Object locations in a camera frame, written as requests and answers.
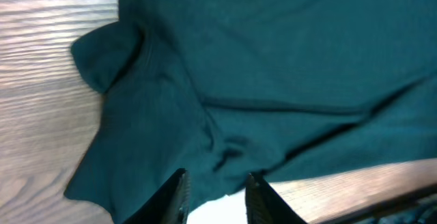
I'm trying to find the black t-shirt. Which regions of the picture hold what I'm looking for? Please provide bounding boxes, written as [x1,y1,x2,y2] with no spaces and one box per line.
[64,0,436,223]

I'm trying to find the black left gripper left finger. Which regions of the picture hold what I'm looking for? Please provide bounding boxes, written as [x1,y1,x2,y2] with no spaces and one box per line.
[124,168,190,224]

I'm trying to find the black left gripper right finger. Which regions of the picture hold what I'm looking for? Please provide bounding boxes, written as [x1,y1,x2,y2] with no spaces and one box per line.
[245,173,307,224]

